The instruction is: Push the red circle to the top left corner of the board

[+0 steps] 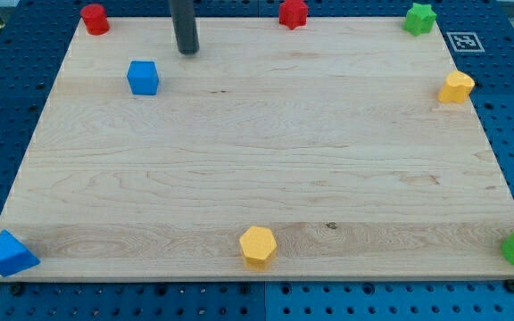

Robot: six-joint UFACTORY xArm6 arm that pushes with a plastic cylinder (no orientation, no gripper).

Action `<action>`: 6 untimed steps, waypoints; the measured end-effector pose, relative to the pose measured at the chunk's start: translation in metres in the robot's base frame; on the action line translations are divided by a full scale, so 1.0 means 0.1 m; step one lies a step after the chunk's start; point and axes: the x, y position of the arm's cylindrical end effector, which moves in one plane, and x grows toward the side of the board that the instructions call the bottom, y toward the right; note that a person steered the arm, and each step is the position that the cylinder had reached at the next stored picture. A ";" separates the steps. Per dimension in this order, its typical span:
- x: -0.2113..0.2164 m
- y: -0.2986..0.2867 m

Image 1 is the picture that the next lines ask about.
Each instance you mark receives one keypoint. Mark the light wooden board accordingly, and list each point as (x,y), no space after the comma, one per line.
(330,135)

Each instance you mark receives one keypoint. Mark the yellow hexagon block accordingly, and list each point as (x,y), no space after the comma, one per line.
(258,247)

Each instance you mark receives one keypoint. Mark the blue cube block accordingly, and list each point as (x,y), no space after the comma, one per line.
(143,78)

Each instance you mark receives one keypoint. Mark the red star block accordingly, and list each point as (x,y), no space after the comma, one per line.
(293,13)

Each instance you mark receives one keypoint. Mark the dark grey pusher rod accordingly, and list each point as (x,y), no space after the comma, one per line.
(184,24)

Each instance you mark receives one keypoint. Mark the yellow heart block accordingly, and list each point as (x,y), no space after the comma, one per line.
(456,88)

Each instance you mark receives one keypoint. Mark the green star block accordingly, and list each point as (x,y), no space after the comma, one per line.
(419,19)

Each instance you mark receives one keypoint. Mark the red cylinder block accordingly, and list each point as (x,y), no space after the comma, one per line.
(95,19)

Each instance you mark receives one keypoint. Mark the white fiducial marker tag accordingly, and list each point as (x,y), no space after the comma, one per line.
(465,42)

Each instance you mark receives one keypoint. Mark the blue triangle block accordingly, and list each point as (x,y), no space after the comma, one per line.
(14,255)

